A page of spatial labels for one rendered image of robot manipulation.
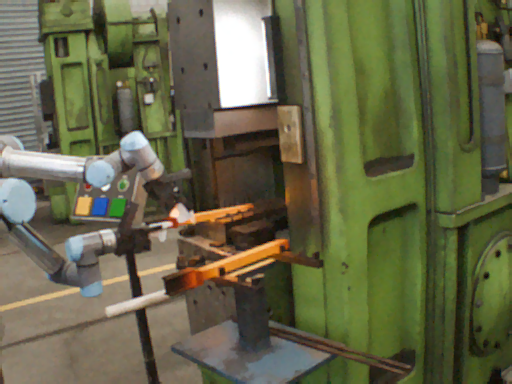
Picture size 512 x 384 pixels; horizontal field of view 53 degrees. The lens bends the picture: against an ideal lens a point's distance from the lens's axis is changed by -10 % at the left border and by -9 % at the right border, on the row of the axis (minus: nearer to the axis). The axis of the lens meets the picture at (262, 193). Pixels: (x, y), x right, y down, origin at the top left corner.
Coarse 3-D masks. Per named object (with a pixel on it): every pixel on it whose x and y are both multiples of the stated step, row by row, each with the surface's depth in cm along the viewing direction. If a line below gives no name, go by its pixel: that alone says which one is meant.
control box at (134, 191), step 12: (96, 156) 228; (120, 180) 217; (132, 180) 214; (84, 192) 225; (96, 192) 221; (108, 192) 218; (120, 192) 215; (132, 192) 212; (144, 192) 217; (144, 204) 217; (72, 216) 224; (84, 216) 220; (96, 216) 217; (108, 216) 214
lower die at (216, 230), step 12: (252, 204) 202; (276, 204) 202; (228, 216) 189; (240, 216) 189; (252, 216) 190; (204, 228) 193; (216, 228) 187; (228, 228) 184; (276, 228) 197; (216, 240) 188; (228, 240) 184
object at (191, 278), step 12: (276, 240) 151; (252, 252) 142; (264, 252) 144; (276, 252) 148; (216, 264) 135; (228, 264) 136; (240, 264) 139; (168, 276) 125; (180, 276) 126; (192, 276) 129; (204, 276) 131; (168, 288) 124; (180, 288) 127; (192, 288) 128
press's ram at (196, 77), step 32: (192, 0) 173; (224, 0) 167; (256, 0) 175; (192, 32) 177; (224, 32) 169; (256, 32) 176; (192, 64) 180; (224, 64) 170; (256, 64) 178; (192, 96) 184; (224, 96) 171; (256, 96) 179
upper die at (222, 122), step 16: (192, 112) 186; (208, 112) 178; (224, 112) 178; (240, 112) 182; (256, 112) 186; (272, 112) 190; (192, 128) 187; (208, 128) 179; (224, 128) 179; (240, 128) 183; (256, 128) 187; (272, 128) 191
